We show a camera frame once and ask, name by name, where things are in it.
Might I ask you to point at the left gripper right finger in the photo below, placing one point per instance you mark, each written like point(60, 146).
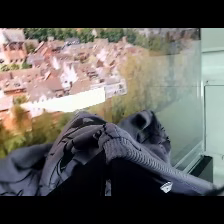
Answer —
point(133, 181)

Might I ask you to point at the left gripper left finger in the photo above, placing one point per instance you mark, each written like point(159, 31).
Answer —
point(85, 180)

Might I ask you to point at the purple patterned top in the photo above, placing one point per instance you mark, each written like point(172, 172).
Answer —
point(140, 146)

